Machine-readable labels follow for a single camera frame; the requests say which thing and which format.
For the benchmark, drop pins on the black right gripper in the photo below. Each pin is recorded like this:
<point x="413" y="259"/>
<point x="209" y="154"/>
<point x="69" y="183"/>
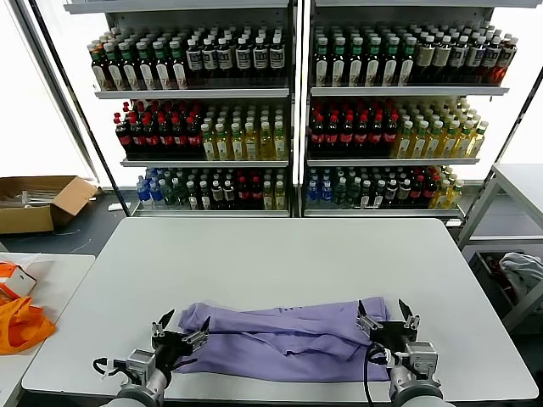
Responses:
<point x="388" y="335"/>

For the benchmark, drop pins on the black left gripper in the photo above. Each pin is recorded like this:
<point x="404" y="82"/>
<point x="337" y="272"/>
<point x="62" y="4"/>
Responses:
<point x="174" y="340"/>

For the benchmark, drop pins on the purple printed t-shirt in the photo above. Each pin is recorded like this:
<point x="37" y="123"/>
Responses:
<point x="275" y="335"/>

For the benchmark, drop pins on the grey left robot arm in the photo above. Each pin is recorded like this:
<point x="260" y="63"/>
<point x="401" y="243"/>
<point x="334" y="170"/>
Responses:
<point x="158" y="379"/>

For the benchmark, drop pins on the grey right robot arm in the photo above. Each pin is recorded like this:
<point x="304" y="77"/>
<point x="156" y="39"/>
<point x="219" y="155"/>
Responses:
<point x="403" y="381"/>

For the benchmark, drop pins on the dark bottle white cap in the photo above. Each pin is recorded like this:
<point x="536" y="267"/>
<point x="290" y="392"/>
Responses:
<point x="217" y="195"/>
<point x="229" y="195"/>
<point x="193" y="196"/>
<point x="205" y="196"/>
<point x="392" y="193"/>
<point x="405" y="193"/>
<point x="379" y="194"/>
<point x="366" y="194"/>

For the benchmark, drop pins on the green tinted water bottle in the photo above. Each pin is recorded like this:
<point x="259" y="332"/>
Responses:
<point x="353" y="193"/>
<point x="340" y="193"/>
<point x="180" y="195"/>
<point x="169" y="195"/>

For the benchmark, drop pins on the cola bottle red cap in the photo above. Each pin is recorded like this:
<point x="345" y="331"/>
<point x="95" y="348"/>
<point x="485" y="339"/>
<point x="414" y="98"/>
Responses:
<point x="318" y="133"/>
<point x="362" y="133"/>
<point x="418" y="191"/>
<point x="166" y="135"/>
<point x="255" y="194"/>
<point x="137" y="135"/>
<point x="151" y="135"/>
<point x="243" y="194"/>
<point x="429" y="191"/>
<point x="180" y="135"/>
<point x="347" y="133"/>
<point x="123" y="135"/>
<point x="390" y="133"/>
<point x="376" y="133"/>
<point x="333" y="133"/>
<point x="194" y="135"/>

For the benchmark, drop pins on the red crumpled cloth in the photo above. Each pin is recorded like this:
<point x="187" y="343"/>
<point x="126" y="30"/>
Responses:
<point x="507" y="292"/>

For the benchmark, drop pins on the yellow tea bottle white cap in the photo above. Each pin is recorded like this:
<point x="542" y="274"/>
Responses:
<point x="442" y="195"/>
<point x="237" y="144"/>
<point x="434" y="142"/>
<point x="420" y="142"/>
<point x="208" y="144"/>
<point x="222" y="144"/>
<point x="478" y="142"/>
<point x="464" y="142"/>
<point x="268" y="196"/>
<point x="449" y="142"/>
<point x="280" y="196"/>
<point x="266" y="144"/>
<point x="251" y="144"/>
<point x="280" y="144"/>
<point x="455" y="194"/>
<point x="405" y="142"/>

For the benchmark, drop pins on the blue drink bottle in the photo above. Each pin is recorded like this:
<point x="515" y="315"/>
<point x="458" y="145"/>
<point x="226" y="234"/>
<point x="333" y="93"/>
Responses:
<point x="143" y="193"/>
<point x="156" y="193"/>
<point x="326" y="191"/>
<point x="312" y="191"/>

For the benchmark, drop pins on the small white flat object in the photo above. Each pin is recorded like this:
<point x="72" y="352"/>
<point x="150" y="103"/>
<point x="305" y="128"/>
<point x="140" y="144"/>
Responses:
<point x="114" y="207"/>

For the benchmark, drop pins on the white grey crumpled cloth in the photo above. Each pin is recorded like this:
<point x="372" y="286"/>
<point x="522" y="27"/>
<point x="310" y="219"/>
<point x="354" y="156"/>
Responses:
<point x="519" y="267"/>

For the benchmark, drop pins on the orange cloth bag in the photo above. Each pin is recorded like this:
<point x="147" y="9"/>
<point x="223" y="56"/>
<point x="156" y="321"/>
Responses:
<point x="21" y="326"/>

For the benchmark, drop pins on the orange white small carton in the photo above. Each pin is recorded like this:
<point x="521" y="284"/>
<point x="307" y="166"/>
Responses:
<point x="21" y="282"/>

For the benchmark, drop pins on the brown cardboard box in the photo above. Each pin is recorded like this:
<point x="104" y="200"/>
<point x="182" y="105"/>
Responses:
<point x="25" y="220"/>

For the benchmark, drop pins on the clear plastic tube bundle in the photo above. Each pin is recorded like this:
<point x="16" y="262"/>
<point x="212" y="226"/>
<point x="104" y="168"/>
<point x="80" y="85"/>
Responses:
<point x="25" y="199"/>

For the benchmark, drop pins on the grey metal shelf unit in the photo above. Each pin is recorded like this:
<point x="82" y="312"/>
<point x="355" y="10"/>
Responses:
<point x="191" y="93"/>
<point x="403" y="90"/>

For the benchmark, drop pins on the black diagonal pole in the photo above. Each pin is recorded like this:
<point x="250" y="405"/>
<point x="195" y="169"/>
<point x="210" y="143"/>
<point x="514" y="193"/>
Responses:
<point x="80" y="106"/>
<point x="519" y="120"/>

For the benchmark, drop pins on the dark tea bottle green label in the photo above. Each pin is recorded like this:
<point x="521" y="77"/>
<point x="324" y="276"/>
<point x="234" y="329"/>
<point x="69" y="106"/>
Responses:
<point x="373" y="63"/>
<point x="163" y="70"/>
<point x="129" y="70"/>
<point x="146" y="70"/>
<point x="391" y="63"/>
<point x="113" y="70"/>
<point x="180" y="68"/>
<point x="321" y="63"/>
<point x="356" y="63"/>
<point x="338" y="63"/>
<point x="408" y="63"/>

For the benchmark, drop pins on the dark bottle beige label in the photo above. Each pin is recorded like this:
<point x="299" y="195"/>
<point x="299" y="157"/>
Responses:
<point x="442" y="57"/>
<point x="425" y="57"/>

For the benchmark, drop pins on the dark drink bottle white label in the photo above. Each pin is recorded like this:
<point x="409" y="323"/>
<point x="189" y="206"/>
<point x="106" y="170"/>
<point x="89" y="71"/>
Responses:
<point x="277" y="57"/>
<point x="244" y="57"/>
<point x="195" y="59"/>
<point x="225" y="57"/>
<point x="261" y="57"/>
<point x="210" y="58"/>

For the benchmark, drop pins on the dark bottle blue label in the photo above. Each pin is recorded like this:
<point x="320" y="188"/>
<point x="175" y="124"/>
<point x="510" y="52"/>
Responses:
<point x="492" y="58"/>
<point x="460" y="57"/>
<point x="476" y="57"/>

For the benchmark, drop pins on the amber tea bottle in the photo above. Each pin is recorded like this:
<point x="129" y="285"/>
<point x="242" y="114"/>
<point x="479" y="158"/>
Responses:
<point x="99" y="70"/>

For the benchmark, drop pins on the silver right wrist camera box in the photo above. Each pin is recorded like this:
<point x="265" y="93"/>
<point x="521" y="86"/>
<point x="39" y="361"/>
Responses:
<point x="422" y="358"/>

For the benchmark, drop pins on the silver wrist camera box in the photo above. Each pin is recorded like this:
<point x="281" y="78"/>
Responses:
<point x="141" y="364"/>
<point x="422" y="358"/>

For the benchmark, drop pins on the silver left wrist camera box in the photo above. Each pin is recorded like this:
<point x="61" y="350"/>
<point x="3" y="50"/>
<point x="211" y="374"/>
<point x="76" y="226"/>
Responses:
<point x="141" y="364"/>

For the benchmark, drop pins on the grey metal frame table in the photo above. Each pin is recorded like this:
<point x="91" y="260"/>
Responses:
<point x="522" y="178"/>

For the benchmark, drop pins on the grey window frame pillar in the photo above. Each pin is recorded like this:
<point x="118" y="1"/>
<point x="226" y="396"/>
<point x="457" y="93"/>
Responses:
<point x="73" y="127"/>

